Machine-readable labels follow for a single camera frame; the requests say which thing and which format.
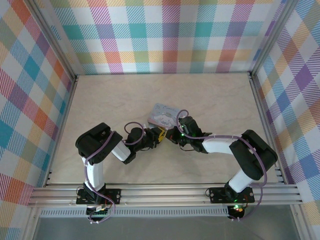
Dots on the light blue snack pouch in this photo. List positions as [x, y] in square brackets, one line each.
[162, 112]

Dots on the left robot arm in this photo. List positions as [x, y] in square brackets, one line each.
[95, 142]

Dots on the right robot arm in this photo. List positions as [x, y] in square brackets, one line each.
[252, 155]

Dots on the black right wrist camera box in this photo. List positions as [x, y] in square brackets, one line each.
[191, 126]

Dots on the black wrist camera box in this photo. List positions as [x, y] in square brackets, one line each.
[135, 135]
[191, 126]

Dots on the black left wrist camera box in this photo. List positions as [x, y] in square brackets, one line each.
[135, 135]

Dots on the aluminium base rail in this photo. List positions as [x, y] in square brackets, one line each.
[162, 196]

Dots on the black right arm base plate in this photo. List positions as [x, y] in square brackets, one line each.
[217, 195]

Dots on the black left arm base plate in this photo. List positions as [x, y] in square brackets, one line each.
[113, 196]

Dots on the aluminium right side rail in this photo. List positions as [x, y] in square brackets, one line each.
[267, 125]

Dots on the aluminium left side rail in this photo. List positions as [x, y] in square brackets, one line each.
[65, 117]

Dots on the aluminium right corner post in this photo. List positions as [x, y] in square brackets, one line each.
[271, 37]

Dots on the aluminium corner post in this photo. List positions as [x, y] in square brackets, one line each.
[271, 37]
[53, 40]

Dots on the aluminium right frame leg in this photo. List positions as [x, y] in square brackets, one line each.
[300, 225]

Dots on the aluminium frame leg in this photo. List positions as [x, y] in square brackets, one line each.
[300, 225]
[31, 225]

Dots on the aluminium left corner post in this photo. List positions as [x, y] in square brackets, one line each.
[53, 40]

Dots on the aluminium left frame leg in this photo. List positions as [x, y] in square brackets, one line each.
[31, 225]

